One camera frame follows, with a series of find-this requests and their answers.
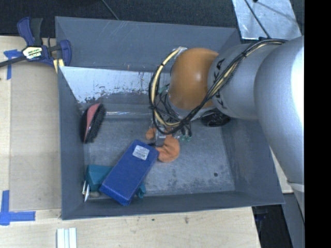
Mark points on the pale wood board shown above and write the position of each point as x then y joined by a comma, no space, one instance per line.
33,138

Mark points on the blue box with white label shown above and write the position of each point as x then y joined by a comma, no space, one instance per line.
129,173

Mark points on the small silver metal tool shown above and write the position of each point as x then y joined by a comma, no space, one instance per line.
86,192

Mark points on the teal block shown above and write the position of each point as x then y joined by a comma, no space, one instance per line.
97,176

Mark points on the black brush with pink back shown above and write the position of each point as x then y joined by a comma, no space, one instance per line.
95,124

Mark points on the grey metal bin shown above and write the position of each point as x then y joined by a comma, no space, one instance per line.
196,169

